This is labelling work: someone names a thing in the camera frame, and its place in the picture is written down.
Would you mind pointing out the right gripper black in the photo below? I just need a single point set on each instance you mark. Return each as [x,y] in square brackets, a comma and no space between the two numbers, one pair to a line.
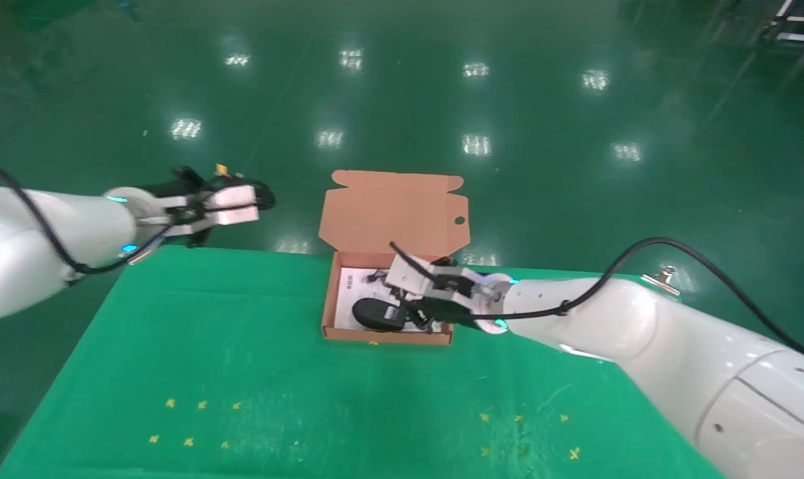
[451,311]

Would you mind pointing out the green table cloth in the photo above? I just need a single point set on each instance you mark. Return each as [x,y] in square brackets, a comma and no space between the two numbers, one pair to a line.
[242,346]

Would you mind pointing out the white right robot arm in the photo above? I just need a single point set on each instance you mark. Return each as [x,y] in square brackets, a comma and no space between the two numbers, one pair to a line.
[641,326]

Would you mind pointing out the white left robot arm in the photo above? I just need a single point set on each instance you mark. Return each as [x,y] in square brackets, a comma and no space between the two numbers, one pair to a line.
[42,239]

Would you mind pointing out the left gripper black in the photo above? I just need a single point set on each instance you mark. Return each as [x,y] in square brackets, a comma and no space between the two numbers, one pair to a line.
[175,187]

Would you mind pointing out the metal binder clip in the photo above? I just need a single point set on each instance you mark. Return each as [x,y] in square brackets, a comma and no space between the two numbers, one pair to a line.
[661,283]
[145,255]

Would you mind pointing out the white printed paper leaflet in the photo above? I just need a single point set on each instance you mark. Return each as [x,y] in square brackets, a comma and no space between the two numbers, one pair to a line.
[345,313]

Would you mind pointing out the open brown cardboard box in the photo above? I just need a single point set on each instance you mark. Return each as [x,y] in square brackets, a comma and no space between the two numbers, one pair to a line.
[392,219]

